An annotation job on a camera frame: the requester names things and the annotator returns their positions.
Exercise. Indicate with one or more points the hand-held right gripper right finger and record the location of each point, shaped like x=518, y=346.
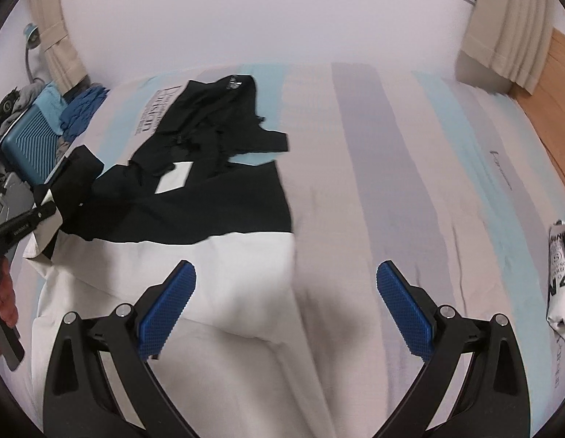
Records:
x=401, y=305

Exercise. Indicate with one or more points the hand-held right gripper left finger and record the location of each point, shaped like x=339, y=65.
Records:
x=170, y=303

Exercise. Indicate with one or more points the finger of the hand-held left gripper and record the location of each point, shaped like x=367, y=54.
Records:
x=18, y=230

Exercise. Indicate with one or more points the black and white garment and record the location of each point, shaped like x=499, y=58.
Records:
x=218, y=210

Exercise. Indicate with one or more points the dark blue clothes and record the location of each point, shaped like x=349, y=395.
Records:
x=84, y=109

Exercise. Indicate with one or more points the person's left hand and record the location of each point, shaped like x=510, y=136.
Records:
x=8, y=303

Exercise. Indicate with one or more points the blue ribbed suitcase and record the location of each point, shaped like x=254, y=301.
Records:
x=29, y=143

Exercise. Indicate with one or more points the grey clothing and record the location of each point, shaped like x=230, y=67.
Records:
x=8, y=109

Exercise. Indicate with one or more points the teal cloth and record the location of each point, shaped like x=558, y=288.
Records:
x=52, y=105

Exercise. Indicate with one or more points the striped bed sheet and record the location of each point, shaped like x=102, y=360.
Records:
x=401, y=169

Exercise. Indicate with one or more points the white printed garment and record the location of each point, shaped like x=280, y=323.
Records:
x=561, y=278

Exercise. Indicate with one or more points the beige curtain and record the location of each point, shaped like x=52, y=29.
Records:
x=59, y=45
x=510, y=32

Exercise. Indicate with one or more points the teal desk lamp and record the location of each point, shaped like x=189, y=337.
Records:
x=32, y=36

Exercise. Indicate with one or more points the wooden wall panel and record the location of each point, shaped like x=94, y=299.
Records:
x=556, y=100

